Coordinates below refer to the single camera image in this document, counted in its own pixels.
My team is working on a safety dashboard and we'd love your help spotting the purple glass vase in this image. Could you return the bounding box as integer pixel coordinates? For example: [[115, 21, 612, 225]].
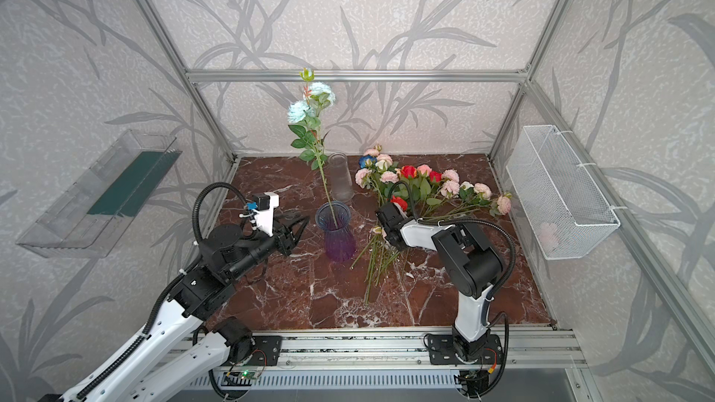
[[316, 201, 356, 262]]

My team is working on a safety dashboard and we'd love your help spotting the light blue flower stem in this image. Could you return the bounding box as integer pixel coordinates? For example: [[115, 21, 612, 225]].
[[287, 68, 338, 228]]

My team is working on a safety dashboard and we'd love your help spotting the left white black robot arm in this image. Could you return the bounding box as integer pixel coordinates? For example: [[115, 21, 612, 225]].
[[42, 182, 309, 401]]

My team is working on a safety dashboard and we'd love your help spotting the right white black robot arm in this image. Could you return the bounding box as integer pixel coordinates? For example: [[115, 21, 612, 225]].
[[376, 203, 517, 364]]

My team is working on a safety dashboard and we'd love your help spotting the clear frosted glass vase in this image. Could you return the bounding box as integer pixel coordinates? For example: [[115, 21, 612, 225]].
[[328, 153, 354, 203]]

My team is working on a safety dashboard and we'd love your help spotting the red rose stem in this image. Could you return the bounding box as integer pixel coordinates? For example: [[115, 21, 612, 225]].
[[390, 195, 409, 213]]

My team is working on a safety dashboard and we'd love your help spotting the mixed artificial flower pile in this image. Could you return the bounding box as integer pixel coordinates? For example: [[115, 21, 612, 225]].
[[355, 145, 461, 302]]

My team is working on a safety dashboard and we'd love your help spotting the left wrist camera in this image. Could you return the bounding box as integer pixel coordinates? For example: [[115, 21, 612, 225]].
[[244, 192, 279, 236]]

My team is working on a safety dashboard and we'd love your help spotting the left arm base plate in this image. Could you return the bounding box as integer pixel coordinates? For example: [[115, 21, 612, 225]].
[[222, 334, 283, 367]]

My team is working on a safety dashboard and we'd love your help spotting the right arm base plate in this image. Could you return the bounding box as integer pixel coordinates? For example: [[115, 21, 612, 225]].
[[423, 331, 505, 368]]

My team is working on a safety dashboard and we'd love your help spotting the white wire mesh basket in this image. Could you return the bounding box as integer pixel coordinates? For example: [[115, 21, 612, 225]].
[[506, 125, 621, 261]]

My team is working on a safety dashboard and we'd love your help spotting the aluminium front rail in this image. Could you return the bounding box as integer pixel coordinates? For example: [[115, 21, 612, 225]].
[[119, 328, 588, 372]]

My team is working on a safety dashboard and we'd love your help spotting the clear plastic wall bin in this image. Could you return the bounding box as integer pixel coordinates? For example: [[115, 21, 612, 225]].
[[17, 130, 182, 259]]

